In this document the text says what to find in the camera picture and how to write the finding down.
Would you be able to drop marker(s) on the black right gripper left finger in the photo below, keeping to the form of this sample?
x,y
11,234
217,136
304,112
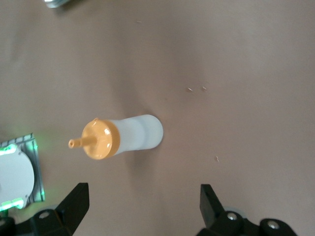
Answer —
x,y
71,211

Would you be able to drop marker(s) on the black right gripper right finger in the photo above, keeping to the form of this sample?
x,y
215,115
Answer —
x,y
211,211

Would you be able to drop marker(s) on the translucent orange-capped sauce bottle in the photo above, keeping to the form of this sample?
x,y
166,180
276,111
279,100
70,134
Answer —
x,y
137,135

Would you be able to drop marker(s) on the silver digital kitchen scale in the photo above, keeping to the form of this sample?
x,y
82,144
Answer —
x,y
55,3

